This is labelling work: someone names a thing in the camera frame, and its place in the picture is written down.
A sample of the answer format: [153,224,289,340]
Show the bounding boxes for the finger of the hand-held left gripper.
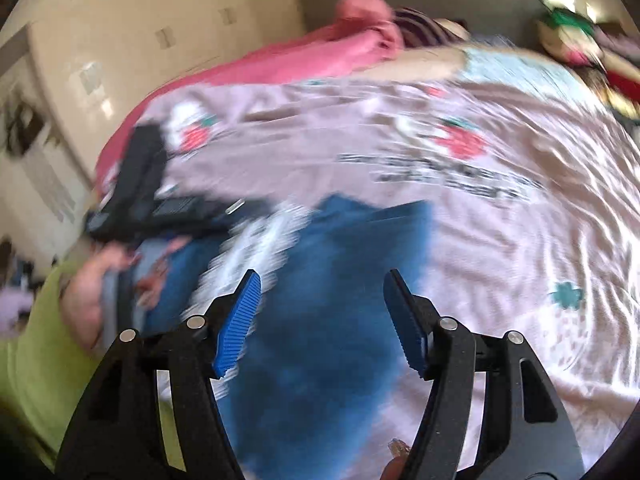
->
[152,194,273,237]

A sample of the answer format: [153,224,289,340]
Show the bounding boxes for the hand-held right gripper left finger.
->
[55,269,263,480]

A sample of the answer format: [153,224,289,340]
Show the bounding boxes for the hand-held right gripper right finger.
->
[382,269,586,480]

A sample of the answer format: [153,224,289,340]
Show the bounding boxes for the blue pants with lace trim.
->
[127,195,435,480]

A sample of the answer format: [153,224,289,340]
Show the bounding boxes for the person's left forearm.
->
[0,260,108,472]

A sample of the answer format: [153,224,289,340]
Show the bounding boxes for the person's left hand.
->
[62,239,192,356]

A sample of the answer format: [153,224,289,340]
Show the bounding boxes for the person's right hand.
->
[380,437,414,480]

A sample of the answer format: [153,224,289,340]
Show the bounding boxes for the pink strawberry print duvet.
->
[95,77,640,480]

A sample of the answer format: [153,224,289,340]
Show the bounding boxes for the cream wardrobe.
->
[0,0,301,261]

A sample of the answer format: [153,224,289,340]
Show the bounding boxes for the pink blanket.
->
[95,0,406,186]

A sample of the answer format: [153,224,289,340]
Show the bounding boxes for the beige bedsheet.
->
[350,47,467,84]

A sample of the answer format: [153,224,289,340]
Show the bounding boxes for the light blue cloth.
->
[457,47,597,97]

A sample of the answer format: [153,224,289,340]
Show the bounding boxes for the striped pillow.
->
[395,6,472,49]

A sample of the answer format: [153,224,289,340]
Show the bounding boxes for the pile of folded clothes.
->
[537,5,640,122]

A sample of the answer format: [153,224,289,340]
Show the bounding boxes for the grey upholstered headboard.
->
[295,0,547,51]

